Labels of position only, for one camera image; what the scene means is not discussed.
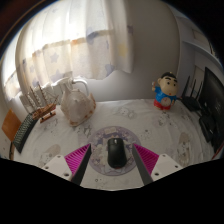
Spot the wooden chair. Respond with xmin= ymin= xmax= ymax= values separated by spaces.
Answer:
xmin=1 ymin=108 xmax=23 ymax=143

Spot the white star-print curtain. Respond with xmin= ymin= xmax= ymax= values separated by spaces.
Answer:
xmin=3 ymin=0 xmax=135 ymax=101

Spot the black monitor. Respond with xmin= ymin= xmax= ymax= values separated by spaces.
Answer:
xmin=199 ymin=66 xmax=224 ymax=153

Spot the cartoon boy figurine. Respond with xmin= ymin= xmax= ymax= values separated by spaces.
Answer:
xmin=151 ymin=71 xmax=180 ymax=111

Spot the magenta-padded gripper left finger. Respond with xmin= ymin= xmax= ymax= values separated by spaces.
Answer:
xmin=41 ymin=143 xmax=92 ymax=186

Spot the large white conch shell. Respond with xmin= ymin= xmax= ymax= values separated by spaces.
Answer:
xmin=59 ymin=77 xmax=98 ymax=128

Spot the round purple printed mouse pad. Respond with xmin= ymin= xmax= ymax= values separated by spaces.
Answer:
xmin=87 ymin=125 xmax=143 ymax=177

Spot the wooden model sailing ship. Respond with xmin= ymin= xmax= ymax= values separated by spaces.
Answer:
xmin=19 ymin=83 xmax=60 ymax=124

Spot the black router with antennas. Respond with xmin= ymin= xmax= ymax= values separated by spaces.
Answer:
xmin=181 ymin=75 xmax=205 ymax=113

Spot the white printed tablecloth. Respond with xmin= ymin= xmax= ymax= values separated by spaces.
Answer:
xmin=9 ymin=98 xmax=217 ymax=192

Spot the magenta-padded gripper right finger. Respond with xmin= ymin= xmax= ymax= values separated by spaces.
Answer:
xmin=131 ymin=143 xmax=184 ymax=186

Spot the black computer mouse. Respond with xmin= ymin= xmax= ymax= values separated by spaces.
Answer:
xmin=106 ymin=137 xmax=128 ymax=170

